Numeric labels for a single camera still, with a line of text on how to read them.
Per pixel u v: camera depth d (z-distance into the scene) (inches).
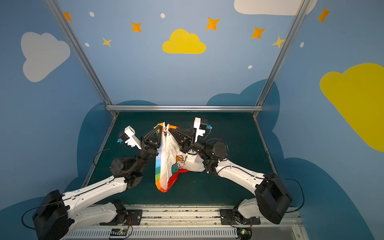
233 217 29.1
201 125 20.2
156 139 22.1
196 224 28.9
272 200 16.5
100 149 41.3
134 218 29.0
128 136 19.8
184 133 21.6
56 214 15.3
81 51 33.1
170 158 24.2
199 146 22.6
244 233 28.9
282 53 33.9
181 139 22.2
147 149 20.3
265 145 42.6
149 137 20.9
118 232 28.7
